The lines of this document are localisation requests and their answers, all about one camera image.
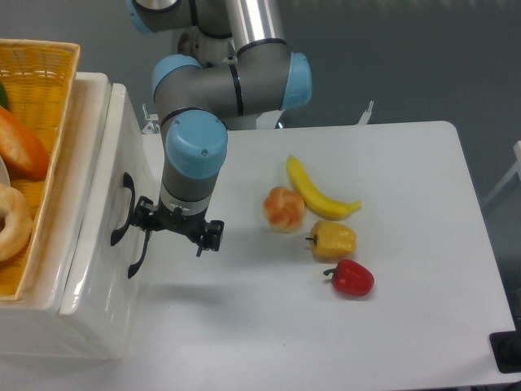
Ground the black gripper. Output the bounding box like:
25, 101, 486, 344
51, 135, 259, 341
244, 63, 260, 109
130, 195, 225, 257

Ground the white top drawer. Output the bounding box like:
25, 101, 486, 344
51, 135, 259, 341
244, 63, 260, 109
59, 84, 157, 358

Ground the white drawer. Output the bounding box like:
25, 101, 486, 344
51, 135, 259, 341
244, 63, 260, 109
122, 229, 147, 321
59, 84, 157, 358

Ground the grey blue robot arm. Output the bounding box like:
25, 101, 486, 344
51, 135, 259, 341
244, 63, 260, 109
127, 1, 313, 252

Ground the white lower drawer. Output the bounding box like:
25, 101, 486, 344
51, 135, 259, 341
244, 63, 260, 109
122, 229, 147, 321

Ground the white drawer cabinet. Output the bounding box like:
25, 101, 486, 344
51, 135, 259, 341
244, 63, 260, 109
0, 72, 123, 362

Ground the orange knotted bread roll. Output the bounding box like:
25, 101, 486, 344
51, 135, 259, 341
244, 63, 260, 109
263, 187, 305, 233

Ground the yellow toy banana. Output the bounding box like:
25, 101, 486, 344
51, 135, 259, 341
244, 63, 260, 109
286, 156, 361, 220

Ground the yellow toy bell pepper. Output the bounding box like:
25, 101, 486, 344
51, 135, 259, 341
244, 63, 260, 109
305, 220, 357, 258

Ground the beige toy bagel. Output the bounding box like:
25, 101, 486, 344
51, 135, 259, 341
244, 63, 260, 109
1, 183, 33, 261

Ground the orange toy baguette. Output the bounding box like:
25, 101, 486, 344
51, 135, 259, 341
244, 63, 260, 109
1, 107, 50, 181

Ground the white plate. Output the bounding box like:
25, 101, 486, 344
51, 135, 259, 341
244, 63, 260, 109
0, 158, 11, 186

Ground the red toy bell pepper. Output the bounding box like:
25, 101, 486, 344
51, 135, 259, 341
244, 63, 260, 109
323, 259, 374, 297

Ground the yellow wicker basket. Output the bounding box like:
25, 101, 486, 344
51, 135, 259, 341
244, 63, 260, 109
1, 38, 81, 302

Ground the green toy vegetable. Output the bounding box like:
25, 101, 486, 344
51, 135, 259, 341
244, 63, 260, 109
0, 83, 9, 110

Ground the black device at edge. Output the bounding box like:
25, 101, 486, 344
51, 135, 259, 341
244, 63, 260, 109
489, 331, 521, 374

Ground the white frame at right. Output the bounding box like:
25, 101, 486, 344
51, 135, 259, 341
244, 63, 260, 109
482, 141, 520, 215

